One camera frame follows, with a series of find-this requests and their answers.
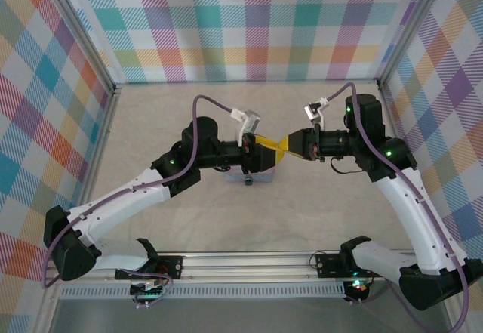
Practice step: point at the pastel cartoon tin box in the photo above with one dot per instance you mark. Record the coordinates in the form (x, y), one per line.
(264, 177)

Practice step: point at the left controller board green lights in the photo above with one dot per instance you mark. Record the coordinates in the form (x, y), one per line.
(149, 291)

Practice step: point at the aluminium frame post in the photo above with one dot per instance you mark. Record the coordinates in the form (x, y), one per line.
(47, 312)
(458, 321)
(411, 27)
(79, 34)

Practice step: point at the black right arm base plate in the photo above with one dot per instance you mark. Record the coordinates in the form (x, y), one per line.
(328, 265)

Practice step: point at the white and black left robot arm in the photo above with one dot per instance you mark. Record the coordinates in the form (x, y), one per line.
(124, 197)

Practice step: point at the grey metal panel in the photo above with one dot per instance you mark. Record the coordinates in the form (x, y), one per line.
(245, 316)

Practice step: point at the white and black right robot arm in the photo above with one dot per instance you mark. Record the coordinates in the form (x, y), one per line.
(407, 212)

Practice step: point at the small padlock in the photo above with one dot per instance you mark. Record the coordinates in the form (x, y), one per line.
(248, 180)

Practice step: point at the right controller board coloured lights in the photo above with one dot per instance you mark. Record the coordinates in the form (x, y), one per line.
(356, 287)

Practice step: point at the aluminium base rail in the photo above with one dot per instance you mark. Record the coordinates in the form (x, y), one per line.
(245, 265)

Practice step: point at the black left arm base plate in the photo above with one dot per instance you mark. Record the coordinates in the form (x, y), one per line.
(171, 267)

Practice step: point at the aluminium floor frame rail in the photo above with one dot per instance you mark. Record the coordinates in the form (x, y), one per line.
(105, 133)
(245, 82)

